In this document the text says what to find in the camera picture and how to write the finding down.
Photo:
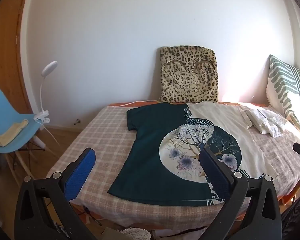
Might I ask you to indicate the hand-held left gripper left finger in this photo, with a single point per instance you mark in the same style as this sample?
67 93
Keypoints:
80 173

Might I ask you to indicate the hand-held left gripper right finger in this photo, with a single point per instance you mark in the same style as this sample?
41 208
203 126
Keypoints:
215 178

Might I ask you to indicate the dark green cream printed t-shirt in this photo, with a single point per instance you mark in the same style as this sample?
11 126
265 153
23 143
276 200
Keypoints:
147 155

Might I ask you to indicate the bed with plaid cover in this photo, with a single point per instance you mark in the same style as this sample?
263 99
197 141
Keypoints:
102 135

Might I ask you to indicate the folded cream garment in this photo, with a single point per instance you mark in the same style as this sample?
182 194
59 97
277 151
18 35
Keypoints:
264 121

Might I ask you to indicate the metal door stopper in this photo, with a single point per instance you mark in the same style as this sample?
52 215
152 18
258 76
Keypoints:
77 122

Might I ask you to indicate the dark patterned cloth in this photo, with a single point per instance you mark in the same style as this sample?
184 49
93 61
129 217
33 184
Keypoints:
296 217

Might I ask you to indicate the green striped white pillow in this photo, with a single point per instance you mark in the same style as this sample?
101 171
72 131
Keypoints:
285 87

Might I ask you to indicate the cardboard box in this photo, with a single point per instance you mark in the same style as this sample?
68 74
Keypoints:
108 233

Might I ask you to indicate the pale yellow folded cloth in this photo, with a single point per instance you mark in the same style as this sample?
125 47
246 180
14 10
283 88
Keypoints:
11 133

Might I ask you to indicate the cream knitted cloth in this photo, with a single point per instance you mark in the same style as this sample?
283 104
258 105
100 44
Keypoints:
136 233

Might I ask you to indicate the orange patterned bedsheet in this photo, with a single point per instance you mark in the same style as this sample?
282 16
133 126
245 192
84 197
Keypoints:
140 102

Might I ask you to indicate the blue plastic chair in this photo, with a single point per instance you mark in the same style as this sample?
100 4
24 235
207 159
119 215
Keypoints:
4 110

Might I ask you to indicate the leopard print cushion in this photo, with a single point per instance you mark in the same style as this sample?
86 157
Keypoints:
188 77

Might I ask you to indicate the white clip lamp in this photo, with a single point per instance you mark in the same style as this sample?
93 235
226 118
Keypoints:
49 68

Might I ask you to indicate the wooden door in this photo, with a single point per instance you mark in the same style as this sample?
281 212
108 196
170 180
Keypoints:
4 42

